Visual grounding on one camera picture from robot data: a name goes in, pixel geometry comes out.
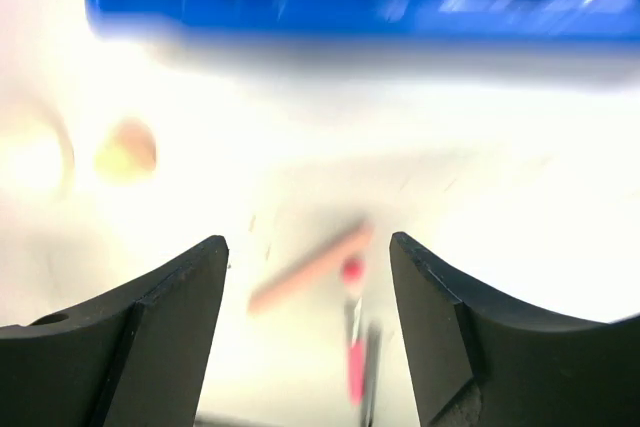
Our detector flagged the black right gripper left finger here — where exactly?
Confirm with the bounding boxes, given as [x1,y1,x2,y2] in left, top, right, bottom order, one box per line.
[1,236,229,426]

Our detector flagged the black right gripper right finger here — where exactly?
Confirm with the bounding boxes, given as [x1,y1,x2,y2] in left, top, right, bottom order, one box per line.
[389,232,639,426]

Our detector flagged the grey makeup pen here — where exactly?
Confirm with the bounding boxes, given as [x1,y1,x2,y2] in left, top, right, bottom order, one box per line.
[360,322,382,427]

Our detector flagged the peach makeup sponge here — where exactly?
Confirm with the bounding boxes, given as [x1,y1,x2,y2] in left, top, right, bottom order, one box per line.
[94,118,157,184]

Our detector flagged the beige pink pencil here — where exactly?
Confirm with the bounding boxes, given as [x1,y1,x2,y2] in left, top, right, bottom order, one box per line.
[247,221,374,316]

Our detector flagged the round beige powder puff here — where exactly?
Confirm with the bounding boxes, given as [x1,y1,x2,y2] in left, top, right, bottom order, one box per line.
[1,102,75,201]

